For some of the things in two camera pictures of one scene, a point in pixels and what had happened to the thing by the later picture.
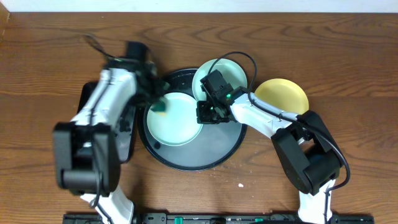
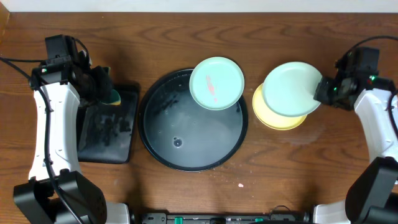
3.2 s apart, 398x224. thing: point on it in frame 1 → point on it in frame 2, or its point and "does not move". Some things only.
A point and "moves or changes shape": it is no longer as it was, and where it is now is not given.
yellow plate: (283, 94) moves or changes shape
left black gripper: (157, 93) → (101, 86)
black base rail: (219, 218) does not move
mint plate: (234, 75) does not move
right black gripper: (201, 118) → (321, 93)
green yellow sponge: (160, 107) moves or changes shape
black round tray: (217, 144) does not move
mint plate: (179, 126) → (290, 88)
